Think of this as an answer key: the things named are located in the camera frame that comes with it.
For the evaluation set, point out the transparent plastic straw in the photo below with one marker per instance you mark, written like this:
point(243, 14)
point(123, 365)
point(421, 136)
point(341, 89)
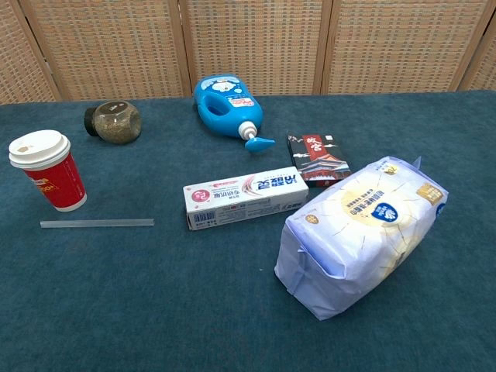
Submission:
point(97, 223)

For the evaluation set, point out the red paper cup white lid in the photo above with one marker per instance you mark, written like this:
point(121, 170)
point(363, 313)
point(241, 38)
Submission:
point(50, 170)

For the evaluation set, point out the white toothpaste box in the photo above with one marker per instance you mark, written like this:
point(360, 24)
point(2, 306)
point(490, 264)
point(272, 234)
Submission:
point(244, 197)

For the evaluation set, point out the dark palace print box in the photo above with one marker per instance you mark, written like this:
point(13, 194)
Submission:
point(319, 160)

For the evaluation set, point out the blue pump detergent bottle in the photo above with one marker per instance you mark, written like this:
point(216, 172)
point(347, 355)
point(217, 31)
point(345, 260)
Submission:
point(228, 108)

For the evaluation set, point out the white tissue pack bag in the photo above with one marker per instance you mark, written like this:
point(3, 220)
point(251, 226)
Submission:
point(360, 232)

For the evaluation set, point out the woven folding screen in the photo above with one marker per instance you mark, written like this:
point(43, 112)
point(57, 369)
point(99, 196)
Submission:
point(248, 46)

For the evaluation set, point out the round glass spice jar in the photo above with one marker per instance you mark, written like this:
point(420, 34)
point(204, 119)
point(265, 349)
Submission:
point(114, 122)

